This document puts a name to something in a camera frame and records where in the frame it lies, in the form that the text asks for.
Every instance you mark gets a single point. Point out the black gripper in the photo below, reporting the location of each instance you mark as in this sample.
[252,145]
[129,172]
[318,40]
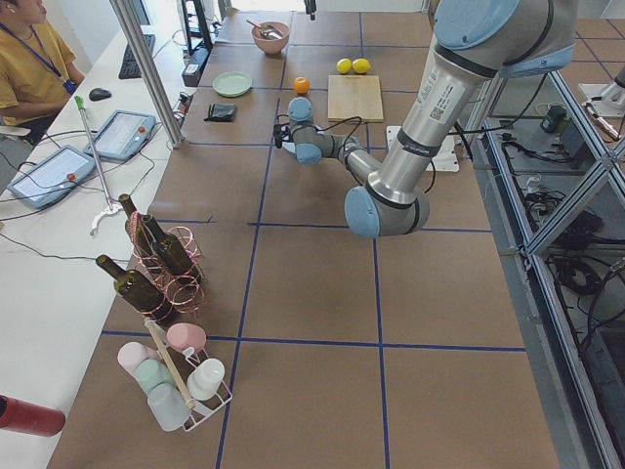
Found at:
[279,135]

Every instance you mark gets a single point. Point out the orange fruit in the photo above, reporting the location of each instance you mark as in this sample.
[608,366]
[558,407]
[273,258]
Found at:
[301,85]

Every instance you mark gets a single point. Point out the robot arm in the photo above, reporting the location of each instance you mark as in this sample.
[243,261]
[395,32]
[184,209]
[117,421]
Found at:
[474,41]

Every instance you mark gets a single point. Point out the green plate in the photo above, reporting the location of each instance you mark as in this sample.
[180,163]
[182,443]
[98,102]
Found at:
[232,84]

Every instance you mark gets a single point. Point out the dark grey folded cloth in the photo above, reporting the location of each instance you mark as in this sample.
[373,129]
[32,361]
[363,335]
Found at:
[218,112]

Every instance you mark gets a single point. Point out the wooden cutting board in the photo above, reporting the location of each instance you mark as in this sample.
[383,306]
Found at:
[355,95]

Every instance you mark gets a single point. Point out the pink bowl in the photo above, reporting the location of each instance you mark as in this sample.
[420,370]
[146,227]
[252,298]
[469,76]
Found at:
[272,46]

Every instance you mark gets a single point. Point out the yellow lemon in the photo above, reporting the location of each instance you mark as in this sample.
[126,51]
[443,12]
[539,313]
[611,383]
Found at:
[344,66]
[361,66]

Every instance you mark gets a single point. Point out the metal ice scoop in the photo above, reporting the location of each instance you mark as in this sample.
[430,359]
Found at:
[266,30]

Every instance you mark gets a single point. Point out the teach pendant tablet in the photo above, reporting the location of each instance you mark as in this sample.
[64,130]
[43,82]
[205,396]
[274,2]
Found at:
[123,135]
[52,179]

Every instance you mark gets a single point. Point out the dark green glass bottle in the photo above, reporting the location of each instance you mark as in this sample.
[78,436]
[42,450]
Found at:
[134,227]
[169,249]
[136,289]

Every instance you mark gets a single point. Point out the black computer mouse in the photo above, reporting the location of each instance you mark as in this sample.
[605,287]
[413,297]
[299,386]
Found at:
[99,94]

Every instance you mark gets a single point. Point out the white reacher grabber stick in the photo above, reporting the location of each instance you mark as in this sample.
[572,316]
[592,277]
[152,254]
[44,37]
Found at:
[111,206]

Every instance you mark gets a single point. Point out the person in yellow shirt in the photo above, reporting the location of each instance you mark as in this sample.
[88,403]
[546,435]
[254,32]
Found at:
[38,70]

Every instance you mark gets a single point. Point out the white cup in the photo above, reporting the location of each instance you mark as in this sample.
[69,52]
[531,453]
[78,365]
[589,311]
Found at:
[204,382]

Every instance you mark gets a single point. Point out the light pink cup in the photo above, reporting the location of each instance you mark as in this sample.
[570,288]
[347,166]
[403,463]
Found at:
[132,354]

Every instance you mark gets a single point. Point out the mint green cup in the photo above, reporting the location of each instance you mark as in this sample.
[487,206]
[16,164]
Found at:
[151,373]

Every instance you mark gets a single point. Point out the grey translucent cup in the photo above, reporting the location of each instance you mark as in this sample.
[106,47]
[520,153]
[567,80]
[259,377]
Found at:
[168,407]

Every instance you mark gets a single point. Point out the red cylinder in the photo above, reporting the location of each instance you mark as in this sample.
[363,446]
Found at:
[28,418]

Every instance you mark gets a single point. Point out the copper wire bottle rack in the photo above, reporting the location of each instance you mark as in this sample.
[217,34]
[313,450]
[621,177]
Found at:
[186,294]

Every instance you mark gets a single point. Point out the aluminium frame post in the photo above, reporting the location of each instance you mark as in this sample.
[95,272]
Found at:
[131,27]

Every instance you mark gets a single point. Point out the white wire cup rack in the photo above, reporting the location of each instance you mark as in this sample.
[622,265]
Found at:
[181,365]

